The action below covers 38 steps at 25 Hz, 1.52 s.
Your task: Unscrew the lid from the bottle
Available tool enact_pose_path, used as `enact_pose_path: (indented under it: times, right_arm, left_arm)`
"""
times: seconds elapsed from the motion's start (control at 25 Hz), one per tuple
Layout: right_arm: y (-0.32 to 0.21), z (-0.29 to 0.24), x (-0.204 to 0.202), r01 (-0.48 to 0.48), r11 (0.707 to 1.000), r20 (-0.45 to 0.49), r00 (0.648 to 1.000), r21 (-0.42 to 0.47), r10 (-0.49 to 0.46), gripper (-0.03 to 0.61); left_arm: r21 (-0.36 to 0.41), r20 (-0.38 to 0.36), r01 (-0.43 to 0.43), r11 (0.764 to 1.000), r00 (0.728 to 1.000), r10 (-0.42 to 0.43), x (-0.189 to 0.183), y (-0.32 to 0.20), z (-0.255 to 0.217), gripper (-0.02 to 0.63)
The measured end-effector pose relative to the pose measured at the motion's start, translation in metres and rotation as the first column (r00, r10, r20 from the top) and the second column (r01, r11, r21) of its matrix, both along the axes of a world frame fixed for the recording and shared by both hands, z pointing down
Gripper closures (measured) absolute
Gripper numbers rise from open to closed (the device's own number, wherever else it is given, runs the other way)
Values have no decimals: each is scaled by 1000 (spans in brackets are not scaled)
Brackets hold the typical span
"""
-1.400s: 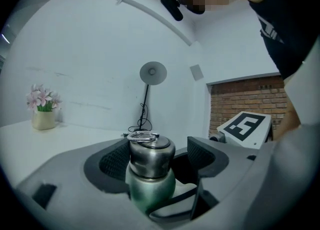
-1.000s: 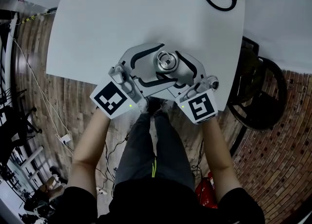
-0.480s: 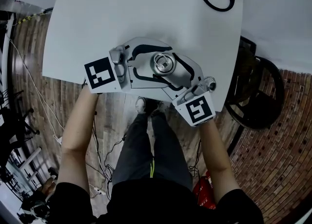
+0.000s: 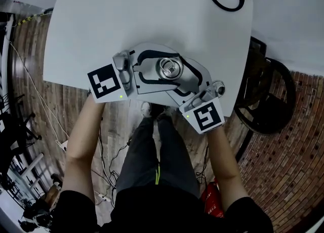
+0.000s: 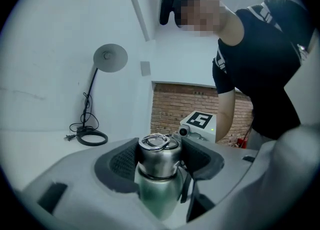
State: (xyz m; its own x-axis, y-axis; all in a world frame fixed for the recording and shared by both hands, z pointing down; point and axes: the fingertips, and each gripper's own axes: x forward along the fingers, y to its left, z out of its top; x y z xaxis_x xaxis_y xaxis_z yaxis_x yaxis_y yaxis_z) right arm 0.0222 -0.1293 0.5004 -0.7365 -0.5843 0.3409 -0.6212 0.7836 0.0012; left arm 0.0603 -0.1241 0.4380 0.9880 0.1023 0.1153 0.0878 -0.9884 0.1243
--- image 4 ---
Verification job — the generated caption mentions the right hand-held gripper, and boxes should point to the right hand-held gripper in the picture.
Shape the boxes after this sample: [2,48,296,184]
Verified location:
[166,55,225,135]

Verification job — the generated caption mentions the person's grey trousers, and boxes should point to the person's grey trousers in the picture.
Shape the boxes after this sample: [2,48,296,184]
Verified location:
[115,115,200,202]

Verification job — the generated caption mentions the person's right forearm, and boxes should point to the person's right forearm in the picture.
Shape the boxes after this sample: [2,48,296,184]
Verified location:
[207,125,250,211]

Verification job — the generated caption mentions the person's left shoe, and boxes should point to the person's left shoe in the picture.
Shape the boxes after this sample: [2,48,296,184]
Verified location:
[140,101,152,119]

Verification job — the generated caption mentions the yellow black striped cable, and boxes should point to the yellow black striped cable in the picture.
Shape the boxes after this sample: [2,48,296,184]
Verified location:
[14,9,53,27]

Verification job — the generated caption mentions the person's left forearm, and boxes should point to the person's left forearm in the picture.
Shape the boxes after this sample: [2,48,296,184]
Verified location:
[62,95,106,195]

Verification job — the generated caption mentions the white rail frame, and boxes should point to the white rail frame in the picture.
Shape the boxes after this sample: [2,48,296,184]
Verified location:
[0,15,15,50]

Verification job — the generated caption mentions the stainless steel bottle cap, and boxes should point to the stainless steel bottle cap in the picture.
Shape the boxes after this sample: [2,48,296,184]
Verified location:
[155,56,185,80]

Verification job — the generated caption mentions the black round chair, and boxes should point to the black round chair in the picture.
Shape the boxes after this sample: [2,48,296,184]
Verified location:
[234,35,297,135]

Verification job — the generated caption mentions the white table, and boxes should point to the white table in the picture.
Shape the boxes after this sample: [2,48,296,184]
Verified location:
[43,0,255,118]

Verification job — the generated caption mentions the small clear round dish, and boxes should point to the small clear round dish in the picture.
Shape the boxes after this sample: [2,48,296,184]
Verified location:
[211,80,226,98]

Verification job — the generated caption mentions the white floor cable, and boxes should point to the white floor cable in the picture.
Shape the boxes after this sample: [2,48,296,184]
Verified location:
[9,41,69,140]

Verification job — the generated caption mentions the black metal rack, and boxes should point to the black metal rack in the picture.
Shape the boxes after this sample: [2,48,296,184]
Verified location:
[0,92,43,177]

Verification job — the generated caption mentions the person's black shirt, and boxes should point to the person's black shirt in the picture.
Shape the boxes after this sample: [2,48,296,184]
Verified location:
[53,181,274,233]

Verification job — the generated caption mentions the black floor edge strip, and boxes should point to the black floor edge strip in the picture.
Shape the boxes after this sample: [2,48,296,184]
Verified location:
[235,130,254,162]

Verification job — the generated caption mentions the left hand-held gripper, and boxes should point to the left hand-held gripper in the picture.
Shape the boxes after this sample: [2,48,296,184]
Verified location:
[87,42,183,104]

